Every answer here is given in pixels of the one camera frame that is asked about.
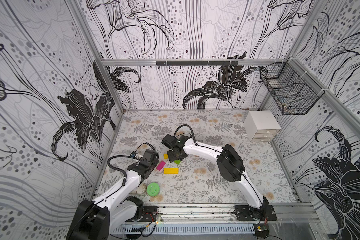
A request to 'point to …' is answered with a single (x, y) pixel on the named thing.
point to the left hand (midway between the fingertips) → (155, 163)
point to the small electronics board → (261, 230)
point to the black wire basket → (293, 90)
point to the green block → (177, 161)
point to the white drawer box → (261, 126)
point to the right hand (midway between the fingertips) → (176, 156)
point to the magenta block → (161, 165)
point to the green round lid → (153, 189)
